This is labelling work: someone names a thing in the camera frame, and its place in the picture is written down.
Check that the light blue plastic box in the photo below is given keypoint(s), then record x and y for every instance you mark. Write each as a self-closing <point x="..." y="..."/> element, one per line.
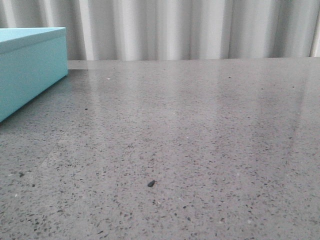
<point x="31" y="60"/>

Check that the small black debris piece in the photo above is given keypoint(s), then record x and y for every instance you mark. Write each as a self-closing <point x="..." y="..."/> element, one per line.
<point x="151" y="183"/>

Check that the grey pleated curtain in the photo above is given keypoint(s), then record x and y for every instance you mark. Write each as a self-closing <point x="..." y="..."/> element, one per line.
<point x="132" y="30"/>

